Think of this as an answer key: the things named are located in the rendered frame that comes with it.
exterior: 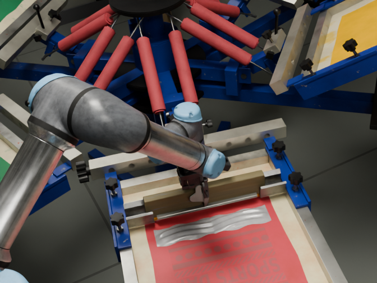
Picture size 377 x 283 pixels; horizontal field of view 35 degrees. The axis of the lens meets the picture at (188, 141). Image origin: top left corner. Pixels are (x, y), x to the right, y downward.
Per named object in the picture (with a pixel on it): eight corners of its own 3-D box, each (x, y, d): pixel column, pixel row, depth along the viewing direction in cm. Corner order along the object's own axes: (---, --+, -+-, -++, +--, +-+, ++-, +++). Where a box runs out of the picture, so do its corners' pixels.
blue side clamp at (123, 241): (134, 258, 180) (130, 243, 175) (118, 262, 179) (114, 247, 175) (122, 192, 203) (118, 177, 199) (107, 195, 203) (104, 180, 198)
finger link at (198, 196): (190, 209, 186) (185, 184, 182) (208, 204, 187) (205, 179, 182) (192, 214, 183) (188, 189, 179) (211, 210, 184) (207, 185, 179)
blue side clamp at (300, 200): (311, 217, 185) (311, 200, 181) (295, 220, 185) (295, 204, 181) (279, 156, 209) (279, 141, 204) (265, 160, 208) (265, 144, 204)
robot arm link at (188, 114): (165, 111, 164) (184, 96, 169) (170, 142, 171) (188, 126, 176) (187, 121, 160) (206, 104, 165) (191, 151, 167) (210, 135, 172)
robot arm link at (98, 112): (124, 97, 115) (234, 149, 156) (86, 81, 121) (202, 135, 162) (100, 153, 115) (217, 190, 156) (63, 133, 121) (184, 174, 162)
